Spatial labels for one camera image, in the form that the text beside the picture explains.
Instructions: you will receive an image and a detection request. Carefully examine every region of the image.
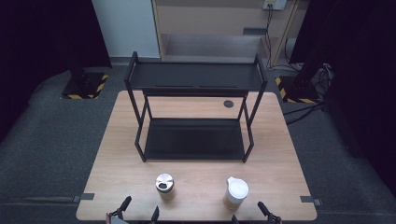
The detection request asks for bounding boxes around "black two-tier metal rack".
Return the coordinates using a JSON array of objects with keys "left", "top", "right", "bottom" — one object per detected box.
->
[{"left": 123, "top": 50, "right": 269, "bottom": 163}]

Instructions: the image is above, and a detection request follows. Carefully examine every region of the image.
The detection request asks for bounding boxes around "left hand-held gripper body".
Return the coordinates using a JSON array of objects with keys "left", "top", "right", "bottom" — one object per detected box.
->
[{"left": 106, "top": 210, "right": 130, "bottom": 224}]

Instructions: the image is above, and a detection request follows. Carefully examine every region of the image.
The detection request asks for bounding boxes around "dark curtain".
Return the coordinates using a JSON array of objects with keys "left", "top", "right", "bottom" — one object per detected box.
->
[
  {"left": 290, "top": 0, "right": 396, "bottom": 198},
  {"left": 0, "top": 0, "right": 112, "bottom": 143}
]

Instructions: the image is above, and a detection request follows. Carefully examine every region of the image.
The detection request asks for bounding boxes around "tangled cable bundle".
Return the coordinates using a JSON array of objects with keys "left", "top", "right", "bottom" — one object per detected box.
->
[{"left": 311, "top": 63, "right": 334, "bottom": 96}]

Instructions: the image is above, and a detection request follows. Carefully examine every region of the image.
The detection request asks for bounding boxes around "white panel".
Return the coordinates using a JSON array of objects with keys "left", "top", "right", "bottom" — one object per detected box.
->
[{"left": 92, "top": 0, "right": 162, "bottom": 59}]

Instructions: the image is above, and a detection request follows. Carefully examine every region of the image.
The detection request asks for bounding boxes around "white wall outlet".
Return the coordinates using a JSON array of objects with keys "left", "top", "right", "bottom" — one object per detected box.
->
[{"left": 262, "top": 0, "right": 288, "bottom": 11}]

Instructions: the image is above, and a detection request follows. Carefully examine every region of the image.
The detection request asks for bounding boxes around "glass spice jar white lid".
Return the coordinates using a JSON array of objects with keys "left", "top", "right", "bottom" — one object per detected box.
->
[{"left": 222, "top": 175, "right": 250, "bottom": 211}]

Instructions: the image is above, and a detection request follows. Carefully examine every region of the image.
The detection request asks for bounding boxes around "grey metal strip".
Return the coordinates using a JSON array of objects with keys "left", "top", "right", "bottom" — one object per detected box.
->
[{"left": 242, "top": 27, "right": 268, "bottom": 35}]

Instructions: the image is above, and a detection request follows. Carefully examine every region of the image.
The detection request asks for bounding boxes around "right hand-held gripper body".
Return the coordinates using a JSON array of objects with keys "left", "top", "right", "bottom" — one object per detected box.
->
[{"left": 265, "top": 212, "right": 284, "bottom": 224}]

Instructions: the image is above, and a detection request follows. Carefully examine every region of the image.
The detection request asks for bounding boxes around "glass spice jar metal lid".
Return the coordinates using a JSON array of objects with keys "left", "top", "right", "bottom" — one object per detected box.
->
[{"left": 155, "top": 173, "right": 176, "bottom": 201}]

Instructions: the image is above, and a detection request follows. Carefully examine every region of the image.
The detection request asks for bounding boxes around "black stand with striped base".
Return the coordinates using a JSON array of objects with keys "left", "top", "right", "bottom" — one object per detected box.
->
[
  {"left": 60, "top": 60, "right": 110, "bottom": 101},
  {"left": 275, "top": 60, "right": 321, "bottom": 105}
]

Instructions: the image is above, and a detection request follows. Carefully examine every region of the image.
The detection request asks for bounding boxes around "black floor cable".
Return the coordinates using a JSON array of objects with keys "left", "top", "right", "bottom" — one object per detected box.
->
[{"left": 282, "top": 102, "right": 329, "bottom": 126}]

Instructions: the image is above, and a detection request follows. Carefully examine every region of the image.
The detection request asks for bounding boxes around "black outlet cable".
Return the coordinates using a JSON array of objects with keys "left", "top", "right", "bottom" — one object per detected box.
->
[{"left": 263, "top": 4, "right": 300, "bottom": 72}]

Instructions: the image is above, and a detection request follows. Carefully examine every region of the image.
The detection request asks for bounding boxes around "grey table edge bracket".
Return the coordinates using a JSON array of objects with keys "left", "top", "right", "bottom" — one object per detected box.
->
[
  {"left": 72, "top": 192, "right": 95, "bottom": 203},
  {"left": 300, "top": 195, "right": 322, "bottom": 207}
]

